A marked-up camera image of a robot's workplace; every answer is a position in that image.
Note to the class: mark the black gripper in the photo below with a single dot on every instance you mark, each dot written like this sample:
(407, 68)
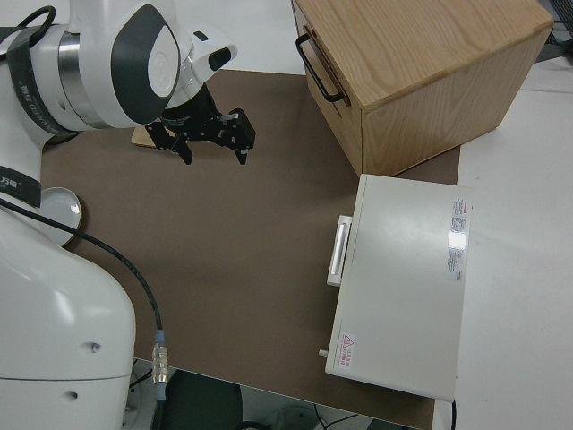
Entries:
(197, 121)

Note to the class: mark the wooden cabinet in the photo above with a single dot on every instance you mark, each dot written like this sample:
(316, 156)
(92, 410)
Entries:
(425, 67)

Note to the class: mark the light blue service bell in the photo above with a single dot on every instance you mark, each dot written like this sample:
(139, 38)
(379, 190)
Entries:
(62, 210)

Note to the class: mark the white toaster oven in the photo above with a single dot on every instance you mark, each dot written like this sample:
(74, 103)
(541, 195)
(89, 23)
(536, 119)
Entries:
(403, 286)

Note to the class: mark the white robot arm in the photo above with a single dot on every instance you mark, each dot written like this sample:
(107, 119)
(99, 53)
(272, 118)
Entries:
(45, 291)

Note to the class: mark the wooden mug rack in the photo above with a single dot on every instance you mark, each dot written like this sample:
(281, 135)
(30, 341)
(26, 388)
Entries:
(139, 136)

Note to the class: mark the brown table mat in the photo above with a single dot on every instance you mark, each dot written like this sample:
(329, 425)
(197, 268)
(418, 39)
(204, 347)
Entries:
(224, 251)

